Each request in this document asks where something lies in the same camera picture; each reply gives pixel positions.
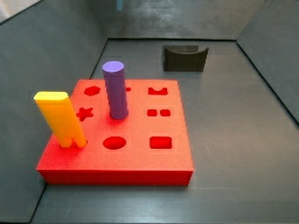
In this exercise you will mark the red foam shape board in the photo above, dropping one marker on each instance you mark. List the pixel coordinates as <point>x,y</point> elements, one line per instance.
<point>141,150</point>

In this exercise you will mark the yellow double-prong peg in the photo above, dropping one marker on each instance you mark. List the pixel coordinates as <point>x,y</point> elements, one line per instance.
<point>59,114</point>

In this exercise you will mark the purple cylinder peg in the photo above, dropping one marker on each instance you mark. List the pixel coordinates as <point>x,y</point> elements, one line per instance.
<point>116,89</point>

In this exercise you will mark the dark grey curved block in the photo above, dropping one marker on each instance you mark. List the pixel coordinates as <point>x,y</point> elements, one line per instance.
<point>184,58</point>

